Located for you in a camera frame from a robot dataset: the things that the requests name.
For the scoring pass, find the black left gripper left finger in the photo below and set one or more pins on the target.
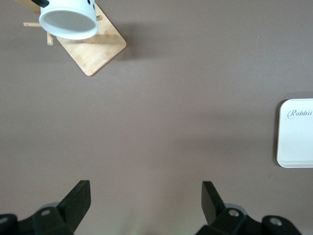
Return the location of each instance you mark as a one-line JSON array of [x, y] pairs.
[[71, 210]]

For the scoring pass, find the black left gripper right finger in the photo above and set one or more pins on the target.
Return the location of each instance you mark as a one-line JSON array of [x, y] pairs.
[[220, 215]]

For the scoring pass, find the wooden cup rack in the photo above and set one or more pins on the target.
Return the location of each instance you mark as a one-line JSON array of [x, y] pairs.
[[97, 52]]

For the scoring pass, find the cream plastic tray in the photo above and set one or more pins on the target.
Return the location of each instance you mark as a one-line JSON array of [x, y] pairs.
[[297, 137]]

